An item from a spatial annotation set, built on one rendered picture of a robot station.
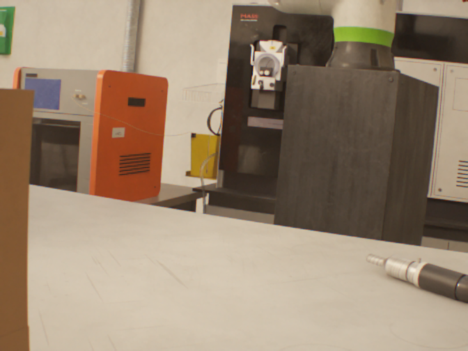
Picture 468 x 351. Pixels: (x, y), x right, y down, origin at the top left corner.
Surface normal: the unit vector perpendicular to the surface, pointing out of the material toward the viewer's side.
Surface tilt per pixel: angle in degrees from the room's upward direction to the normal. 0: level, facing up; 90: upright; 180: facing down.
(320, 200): 90
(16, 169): 90
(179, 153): 90
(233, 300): 0
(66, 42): 90
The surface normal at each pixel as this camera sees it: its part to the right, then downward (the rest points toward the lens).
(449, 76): -0.36, 0.08
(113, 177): 0.93, 0.12
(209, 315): 0.08, -0.99
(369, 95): -0.55, 0.06
